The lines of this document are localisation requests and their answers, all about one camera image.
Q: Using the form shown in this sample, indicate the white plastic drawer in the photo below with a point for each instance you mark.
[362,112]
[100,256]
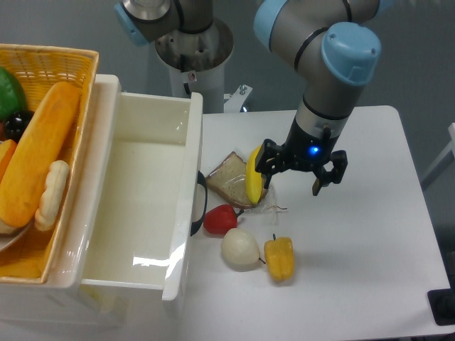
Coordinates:
[132,212]

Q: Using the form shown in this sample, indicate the orange food piece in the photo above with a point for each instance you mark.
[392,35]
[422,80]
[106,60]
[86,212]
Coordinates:
[7,149]

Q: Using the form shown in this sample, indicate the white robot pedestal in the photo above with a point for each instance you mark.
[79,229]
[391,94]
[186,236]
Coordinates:
[196,63]

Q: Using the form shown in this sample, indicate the green bell pepper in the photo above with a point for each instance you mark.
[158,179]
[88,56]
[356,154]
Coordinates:
[13,98]

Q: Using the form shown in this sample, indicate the cream croissant pastry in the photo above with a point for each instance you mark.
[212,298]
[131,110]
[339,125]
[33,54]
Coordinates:
[50,200]

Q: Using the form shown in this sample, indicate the white furniture leg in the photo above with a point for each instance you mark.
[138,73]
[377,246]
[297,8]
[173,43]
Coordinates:
[442,161]

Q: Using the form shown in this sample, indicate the black device at edge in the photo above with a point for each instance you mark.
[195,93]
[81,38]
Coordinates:
[442,306]

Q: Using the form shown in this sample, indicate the metal mounting bracket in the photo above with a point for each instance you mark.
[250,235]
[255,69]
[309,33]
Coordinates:
[238,100]

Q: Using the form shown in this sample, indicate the white plate in basket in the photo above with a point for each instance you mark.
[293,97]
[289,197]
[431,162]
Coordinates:
[7,240]

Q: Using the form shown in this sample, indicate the white cabinet frame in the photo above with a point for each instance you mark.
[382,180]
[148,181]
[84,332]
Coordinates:
[91,302]

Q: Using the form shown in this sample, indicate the bread slice in plastic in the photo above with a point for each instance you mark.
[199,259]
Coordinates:
[227,181]

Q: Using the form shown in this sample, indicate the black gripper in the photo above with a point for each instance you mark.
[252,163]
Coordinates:
[302,152]

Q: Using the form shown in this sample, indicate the orange baguette loaf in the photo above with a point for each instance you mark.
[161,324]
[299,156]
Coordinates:
[23,182]

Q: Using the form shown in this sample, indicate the black round fruit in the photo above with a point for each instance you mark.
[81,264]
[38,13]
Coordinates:
[16,124]

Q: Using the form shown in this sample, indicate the red bell pepper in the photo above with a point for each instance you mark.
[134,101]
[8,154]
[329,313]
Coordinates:
[221,219]

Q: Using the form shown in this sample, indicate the black drawer handle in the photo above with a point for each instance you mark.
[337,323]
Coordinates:
[200,204]

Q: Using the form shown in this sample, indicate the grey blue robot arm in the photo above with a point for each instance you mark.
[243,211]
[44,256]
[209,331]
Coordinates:
[326,42]

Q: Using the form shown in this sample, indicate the yellow bell pepper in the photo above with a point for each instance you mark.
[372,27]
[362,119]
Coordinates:
[279,258]

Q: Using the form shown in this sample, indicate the yellow banana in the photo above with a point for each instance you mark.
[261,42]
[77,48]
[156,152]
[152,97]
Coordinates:
[253,179]

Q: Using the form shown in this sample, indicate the yellow wicker basket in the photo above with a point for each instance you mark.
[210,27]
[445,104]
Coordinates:
[38,68]

